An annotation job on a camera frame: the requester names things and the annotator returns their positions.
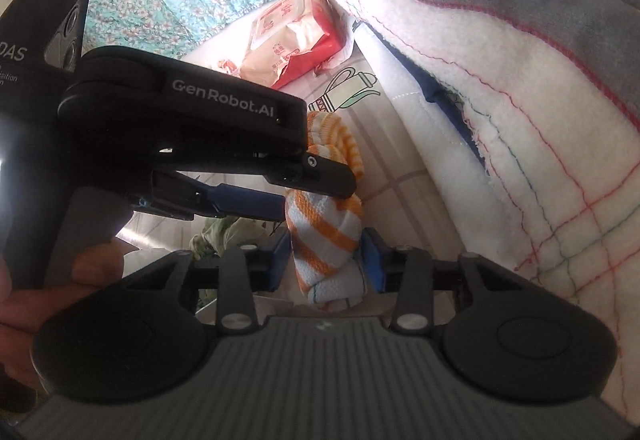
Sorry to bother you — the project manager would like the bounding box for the green scrunched cloth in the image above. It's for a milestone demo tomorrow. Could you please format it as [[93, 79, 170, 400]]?
[[192, 215, 266, 266]]

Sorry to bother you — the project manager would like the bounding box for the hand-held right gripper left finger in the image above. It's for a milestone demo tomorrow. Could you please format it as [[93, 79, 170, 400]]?
[[125, 235, 292, 335]]

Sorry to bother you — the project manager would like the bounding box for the red wet wipes pack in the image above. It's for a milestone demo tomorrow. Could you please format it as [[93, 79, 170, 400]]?
[[239, 0, 353, 90]]

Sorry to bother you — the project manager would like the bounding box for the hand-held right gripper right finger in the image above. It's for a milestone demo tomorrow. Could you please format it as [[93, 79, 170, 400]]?
[[361, 227, 540, 332]]

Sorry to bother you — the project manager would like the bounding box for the person's left hand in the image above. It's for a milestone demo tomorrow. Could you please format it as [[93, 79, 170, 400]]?
[[0, 242, 126, 388]]

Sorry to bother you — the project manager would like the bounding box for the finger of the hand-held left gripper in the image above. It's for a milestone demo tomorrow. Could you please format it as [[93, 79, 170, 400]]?
[[57, 45, 359, 199], [129, 170, 287, 222]]

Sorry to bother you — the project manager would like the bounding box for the white fleece blanket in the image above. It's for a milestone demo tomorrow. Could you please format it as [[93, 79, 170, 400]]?
[[292, 0, 640, 421]]

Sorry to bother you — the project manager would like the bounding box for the orange white striped sock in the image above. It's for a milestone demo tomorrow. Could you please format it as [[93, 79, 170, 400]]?
[[285, 111, 369, 309]]

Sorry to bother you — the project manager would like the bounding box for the white quilted mattress pad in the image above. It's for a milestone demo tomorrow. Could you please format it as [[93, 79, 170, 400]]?
[[355, 25, 501, 271]]

